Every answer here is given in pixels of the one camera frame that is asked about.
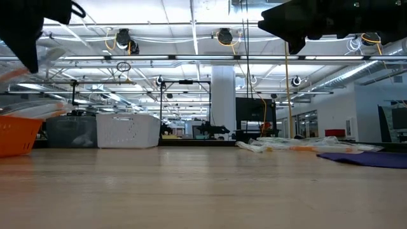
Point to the dark wall screen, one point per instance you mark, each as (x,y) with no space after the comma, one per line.
(399,117)

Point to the red box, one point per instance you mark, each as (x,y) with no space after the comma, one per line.
(335,132)

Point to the orange perforated plastic basket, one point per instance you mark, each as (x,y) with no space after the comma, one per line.
(16,136)

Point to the white perforated plastic basket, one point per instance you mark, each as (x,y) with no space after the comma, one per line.
(127,132)

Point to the black background frame rig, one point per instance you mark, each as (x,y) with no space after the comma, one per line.
(186,81)

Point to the dark blue square mat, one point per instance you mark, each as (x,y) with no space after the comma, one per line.
(365,159)

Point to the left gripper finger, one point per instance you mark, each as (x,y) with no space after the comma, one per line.
(27,47)

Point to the white building column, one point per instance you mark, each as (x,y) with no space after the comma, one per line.
(222,101)

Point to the black monitor on stand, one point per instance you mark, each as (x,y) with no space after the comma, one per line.
(254,109)

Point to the black background robot arm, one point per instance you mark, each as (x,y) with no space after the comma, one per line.
(211,128)

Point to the long ceiling light strip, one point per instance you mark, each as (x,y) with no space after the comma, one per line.
(203,57)

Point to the silver ventilation duct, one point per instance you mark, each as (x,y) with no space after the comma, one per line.
(359,71)

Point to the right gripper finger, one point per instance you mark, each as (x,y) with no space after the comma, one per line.
(292,22)

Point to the glass office partition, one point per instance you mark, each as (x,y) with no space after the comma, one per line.
(306,124)

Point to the grey translucent plastic bin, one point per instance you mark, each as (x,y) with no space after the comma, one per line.
(63,130)

